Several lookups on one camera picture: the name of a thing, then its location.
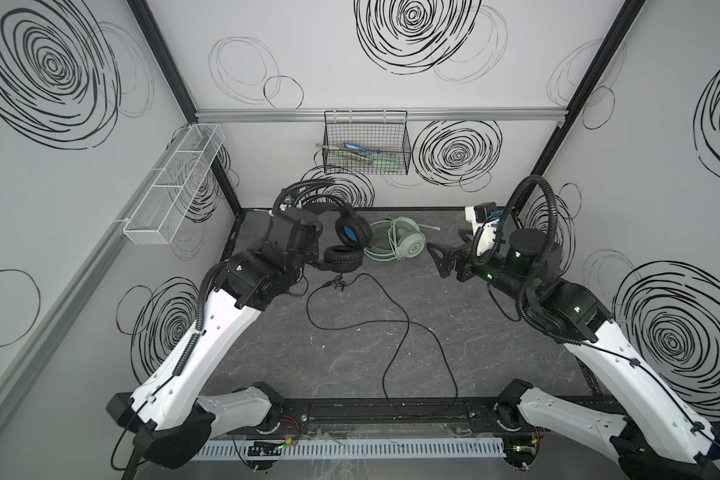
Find mint green headphones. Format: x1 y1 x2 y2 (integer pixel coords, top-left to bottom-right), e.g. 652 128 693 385
364 216 441 262

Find black and blue headphones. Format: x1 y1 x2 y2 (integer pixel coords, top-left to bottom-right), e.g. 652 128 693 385
301 194 373 274

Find black headphone cable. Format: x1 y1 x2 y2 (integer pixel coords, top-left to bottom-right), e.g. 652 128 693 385
305 271 460 418

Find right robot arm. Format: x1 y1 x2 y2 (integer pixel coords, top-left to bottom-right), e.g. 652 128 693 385
426 175 720 479

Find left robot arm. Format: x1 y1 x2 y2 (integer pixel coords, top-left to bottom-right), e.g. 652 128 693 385
107 179 331 479

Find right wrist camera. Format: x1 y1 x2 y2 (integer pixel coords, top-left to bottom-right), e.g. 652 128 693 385
464 202 503 255

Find black wire basket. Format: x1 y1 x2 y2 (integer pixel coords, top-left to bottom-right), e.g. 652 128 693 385
318 120 412 176

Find clear wall shelf bin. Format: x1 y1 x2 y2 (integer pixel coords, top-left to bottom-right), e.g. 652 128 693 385
123 123 225 245

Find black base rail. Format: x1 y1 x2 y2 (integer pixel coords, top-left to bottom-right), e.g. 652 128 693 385
215 395 607 436

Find white slotted cable duct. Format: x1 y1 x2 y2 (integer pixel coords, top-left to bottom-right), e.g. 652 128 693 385
194 438 506 462

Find black corner frame post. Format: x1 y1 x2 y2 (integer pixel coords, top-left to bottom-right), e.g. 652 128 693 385
126 0 245 220

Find right corner frame post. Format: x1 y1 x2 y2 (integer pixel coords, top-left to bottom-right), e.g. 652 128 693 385
511 0 646 214

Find side wall aluminium rail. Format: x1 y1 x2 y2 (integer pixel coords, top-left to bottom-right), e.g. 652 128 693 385
0 151 170 436

